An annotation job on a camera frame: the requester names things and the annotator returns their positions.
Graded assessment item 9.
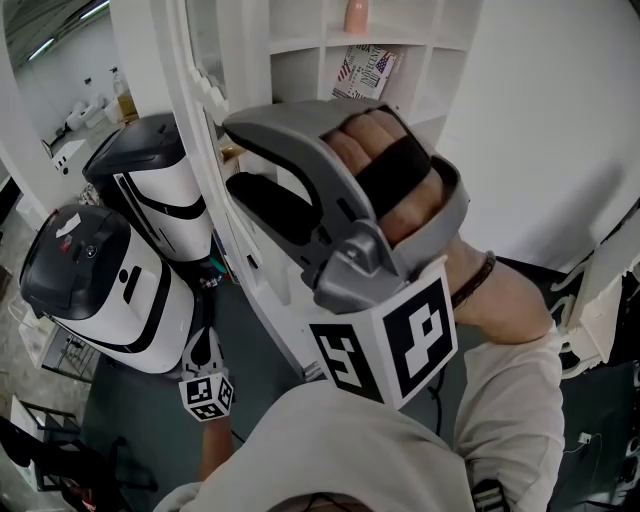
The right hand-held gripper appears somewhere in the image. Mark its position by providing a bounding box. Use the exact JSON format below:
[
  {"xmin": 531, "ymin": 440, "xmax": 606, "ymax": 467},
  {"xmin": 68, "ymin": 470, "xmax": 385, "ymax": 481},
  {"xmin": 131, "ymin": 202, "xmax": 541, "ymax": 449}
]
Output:
[{"xmin": 222, "ymin": 98, "xmax": 471, "ymax": 411}]

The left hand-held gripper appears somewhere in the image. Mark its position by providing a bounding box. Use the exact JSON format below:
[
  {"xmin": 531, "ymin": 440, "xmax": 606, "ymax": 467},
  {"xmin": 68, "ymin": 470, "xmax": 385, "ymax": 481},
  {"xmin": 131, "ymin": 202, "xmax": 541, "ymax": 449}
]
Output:
[{"xmin": 178, "ymin": 324, "xmax": 236, "ymax": 425}]

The white cabinet door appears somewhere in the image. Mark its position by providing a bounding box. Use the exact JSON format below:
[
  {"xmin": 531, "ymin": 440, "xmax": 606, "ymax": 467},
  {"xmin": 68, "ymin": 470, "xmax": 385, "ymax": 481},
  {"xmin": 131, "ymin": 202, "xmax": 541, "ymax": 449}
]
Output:
[{"xmin": 162, "ymin": 0, "xmax": 331, "ymax": 384}]

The person's left forearm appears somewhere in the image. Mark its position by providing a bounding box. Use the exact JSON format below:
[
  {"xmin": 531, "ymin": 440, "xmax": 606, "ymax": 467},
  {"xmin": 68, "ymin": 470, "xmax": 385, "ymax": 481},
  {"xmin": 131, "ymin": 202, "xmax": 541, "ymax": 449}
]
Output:
[{"xmin": 198, "ymin": 413, "xmax": 237, "ymax": 484}]

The person's right forearm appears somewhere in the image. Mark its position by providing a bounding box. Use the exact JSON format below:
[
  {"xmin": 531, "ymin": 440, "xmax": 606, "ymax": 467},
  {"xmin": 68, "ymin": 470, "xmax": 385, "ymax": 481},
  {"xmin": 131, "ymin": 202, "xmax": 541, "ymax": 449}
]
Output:
[{"xmin": 447, "ymin": 234, "xmax": 557, "ymax": 346}]

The white shelf cabinet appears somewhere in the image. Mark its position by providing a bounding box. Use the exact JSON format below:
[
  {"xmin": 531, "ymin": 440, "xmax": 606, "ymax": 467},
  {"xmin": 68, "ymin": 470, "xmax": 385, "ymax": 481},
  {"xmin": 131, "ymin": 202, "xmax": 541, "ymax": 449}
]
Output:
[{"xmin": 224, "ymin": 0, "xmax": 484, "ymax": 166}]

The person's right hand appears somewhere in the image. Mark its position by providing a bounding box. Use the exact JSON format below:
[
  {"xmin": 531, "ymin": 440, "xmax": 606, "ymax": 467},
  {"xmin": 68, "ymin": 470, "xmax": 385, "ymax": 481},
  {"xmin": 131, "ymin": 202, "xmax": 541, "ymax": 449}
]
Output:
[{"xmin": 325, "ymin": 109, "xmax": 452, "ymax": 247}]

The white bin with black lid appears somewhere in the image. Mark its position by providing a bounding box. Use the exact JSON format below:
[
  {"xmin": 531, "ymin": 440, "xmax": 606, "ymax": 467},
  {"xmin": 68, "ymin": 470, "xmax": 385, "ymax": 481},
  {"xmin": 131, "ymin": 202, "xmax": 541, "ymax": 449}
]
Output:
[
  {"xmin": 82, "ymin": 113, "xmax": 214, "ymax": 262},
  {"xmin": 18, "ymin": 203, "xmax": 197, "ymax": 375}
]

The printed flag pattern book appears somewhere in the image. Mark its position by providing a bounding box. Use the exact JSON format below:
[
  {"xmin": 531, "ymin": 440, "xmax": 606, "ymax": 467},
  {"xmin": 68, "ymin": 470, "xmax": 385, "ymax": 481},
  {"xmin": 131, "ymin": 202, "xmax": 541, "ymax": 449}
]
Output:
[{"xmin": 331, "ymin": 44, "xmax": 402, "ymax": 101}]

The person's white sweatshirt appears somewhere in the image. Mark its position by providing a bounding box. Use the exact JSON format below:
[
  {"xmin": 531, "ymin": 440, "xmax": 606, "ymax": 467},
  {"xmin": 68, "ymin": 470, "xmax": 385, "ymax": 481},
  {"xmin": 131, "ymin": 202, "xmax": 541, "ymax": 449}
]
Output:
[{"xmin": 154, "ymin": 327, "xmax": 567, "ymax": 512}]

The pink vase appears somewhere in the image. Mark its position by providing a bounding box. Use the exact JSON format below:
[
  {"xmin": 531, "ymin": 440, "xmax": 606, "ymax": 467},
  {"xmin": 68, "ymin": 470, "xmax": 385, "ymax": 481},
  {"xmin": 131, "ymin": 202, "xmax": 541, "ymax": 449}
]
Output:
[{"xmin": 343, "ymin": 0, "xmax": 372, "ymax": 35}]

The white desk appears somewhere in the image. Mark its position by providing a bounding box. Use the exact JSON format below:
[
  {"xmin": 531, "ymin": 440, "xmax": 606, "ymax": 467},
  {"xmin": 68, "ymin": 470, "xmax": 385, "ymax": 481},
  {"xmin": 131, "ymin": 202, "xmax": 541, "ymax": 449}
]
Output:
[{"xmin": 42, "ymin": 137, "xmax": 91, "ymax": 179}]

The ceiling light strip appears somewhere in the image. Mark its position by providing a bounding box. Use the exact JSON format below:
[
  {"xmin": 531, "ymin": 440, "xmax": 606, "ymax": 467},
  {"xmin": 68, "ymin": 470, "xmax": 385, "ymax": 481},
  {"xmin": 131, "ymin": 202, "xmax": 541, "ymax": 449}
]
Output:
[
  {"xmin": 69, "ymin": 0, "xmax": 111, "ymax": 21},
  {"xmin": 27, "ymin": 37, "xmax": 56, "ymax": 61}
]

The black metal frame chair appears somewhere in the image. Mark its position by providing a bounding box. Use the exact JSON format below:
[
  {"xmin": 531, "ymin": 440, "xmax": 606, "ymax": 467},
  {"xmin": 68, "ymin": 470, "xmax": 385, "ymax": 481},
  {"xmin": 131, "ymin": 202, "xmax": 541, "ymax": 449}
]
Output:
[{"xmin": 0, "ymin": 399, "xmax": 159, "ymax": 504}]

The dark braided bracelet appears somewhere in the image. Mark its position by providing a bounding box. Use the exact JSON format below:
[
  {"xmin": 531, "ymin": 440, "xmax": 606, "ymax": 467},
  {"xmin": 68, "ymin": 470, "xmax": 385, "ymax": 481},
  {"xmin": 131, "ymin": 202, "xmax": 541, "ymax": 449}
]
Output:
[{"xmin": 451, "ymin": 249, "xmax": 497, "ymax": 307}]

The black cable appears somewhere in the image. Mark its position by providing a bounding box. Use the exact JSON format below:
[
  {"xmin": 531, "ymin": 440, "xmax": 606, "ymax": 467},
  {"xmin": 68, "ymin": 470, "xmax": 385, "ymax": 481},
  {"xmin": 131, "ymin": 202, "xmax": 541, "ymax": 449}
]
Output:
[{"xmin": 427, "ymin": 369, "xmax": 447, "ymax": 439}]

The black chest strap buckle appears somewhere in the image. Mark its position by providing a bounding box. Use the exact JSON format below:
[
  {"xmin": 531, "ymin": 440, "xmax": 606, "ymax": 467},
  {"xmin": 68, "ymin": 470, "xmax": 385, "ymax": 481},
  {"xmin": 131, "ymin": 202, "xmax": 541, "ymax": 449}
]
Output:
[{"xmin": 469, "ymin": 478, "xmax": 506, "ymax": 512}]

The white plug with cable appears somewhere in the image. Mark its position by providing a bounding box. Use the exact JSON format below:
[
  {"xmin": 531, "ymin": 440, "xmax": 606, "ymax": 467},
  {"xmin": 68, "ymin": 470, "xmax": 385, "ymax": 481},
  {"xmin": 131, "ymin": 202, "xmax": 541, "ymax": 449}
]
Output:
[{"xmin": 564, "ymin": 432, "xmax": 604, "ymax": 454}]

